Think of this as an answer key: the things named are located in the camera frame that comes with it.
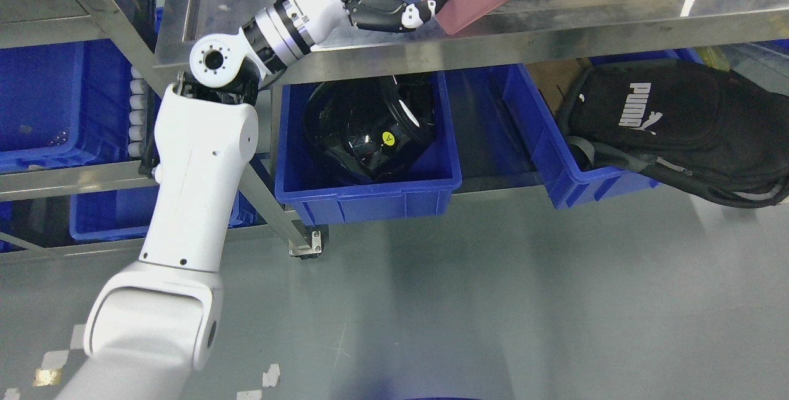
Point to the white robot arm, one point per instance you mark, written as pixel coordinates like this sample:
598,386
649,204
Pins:
154,322

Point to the steel shelf rack left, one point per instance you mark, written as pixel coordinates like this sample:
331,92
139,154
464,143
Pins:
127,23

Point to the black glossy helmet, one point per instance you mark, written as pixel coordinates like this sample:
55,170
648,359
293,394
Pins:
371,130

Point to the blue bin with helmet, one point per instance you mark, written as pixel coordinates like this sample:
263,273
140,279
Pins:
424,190

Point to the cardboard piece in bin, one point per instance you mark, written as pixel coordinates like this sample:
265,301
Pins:
553,79

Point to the stainless steel table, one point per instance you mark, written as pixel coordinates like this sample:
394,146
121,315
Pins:
521,31

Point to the row of white bottles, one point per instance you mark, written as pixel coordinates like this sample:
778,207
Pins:
139,101

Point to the blue bin under backpack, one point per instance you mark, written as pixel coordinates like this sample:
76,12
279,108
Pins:
566,184

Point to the blue bin lower left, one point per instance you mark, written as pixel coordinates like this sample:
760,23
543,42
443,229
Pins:
112,215

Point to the blue bin upper left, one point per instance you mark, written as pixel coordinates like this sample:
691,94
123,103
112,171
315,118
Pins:
64,105

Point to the black Puma backpack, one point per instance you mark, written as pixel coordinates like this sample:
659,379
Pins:
708,132

